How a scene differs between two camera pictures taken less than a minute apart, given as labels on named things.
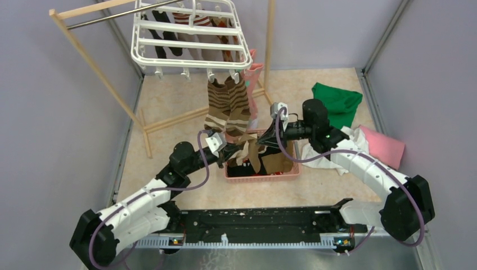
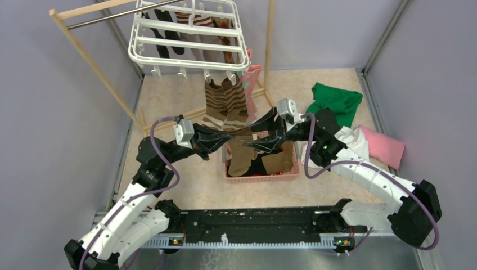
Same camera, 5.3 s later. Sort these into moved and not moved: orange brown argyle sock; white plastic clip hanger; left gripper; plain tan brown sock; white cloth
Moved: plain tan brown sock; left gripper
Not moved: white cloth; orange brown argyle sock; white plastic clip hanger
